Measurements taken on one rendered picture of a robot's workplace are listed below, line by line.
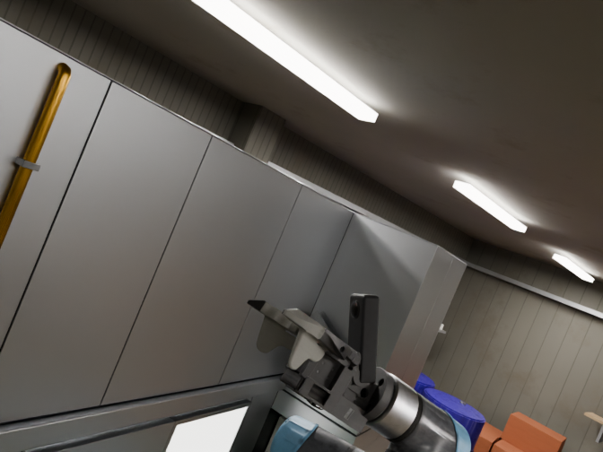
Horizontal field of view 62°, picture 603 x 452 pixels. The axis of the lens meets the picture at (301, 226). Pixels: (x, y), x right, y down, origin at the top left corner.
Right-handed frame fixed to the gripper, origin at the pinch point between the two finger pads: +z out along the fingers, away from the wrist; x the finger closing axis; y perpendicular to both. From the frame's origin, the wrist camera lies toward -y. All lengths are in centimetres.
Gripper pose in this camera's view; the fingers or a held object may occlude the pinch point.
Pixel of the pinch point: (266, 299)
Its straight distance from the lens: 63.8
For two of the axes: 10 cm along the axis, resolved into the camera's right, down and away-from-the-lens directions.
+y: -5.3, 8.0, -2.6
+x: -3.6, 0.7, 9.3
